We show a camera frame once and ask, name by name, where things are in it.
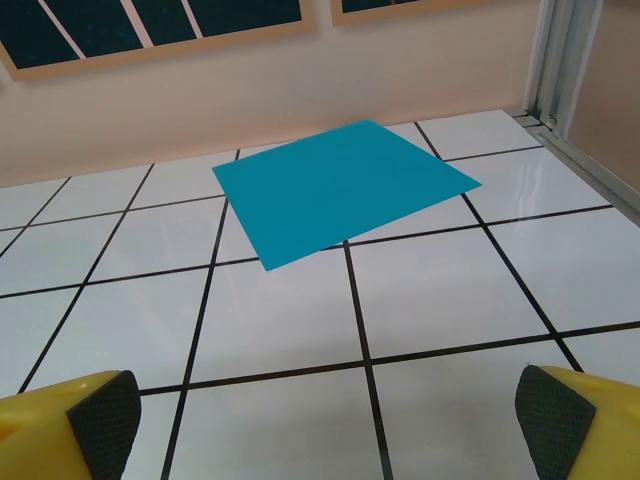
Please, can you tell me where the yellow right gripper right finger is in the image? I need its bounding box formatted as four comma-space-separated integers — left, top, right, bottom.
514, 364, 640, 480

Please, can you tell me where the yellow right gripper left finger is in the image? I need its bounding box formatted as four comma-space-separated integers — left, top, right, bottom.
0, 369, 143, 480

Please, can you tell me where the blue square paper sheet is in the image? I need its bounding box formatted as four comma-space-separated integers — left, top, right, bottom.
211, 118, 484, 273

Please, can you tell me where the aluminium side rail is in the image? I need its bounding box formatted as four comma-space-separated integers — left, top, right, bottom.
514, 112, 640, 202

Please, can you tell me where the aluminium frame post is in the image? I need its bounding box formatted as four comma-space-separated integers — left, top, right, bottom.
522, 0, 601, 132

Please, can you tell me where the wall panel with leaves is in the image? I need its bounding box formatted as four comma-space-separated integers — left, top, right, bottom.
0, 0, 317, 83

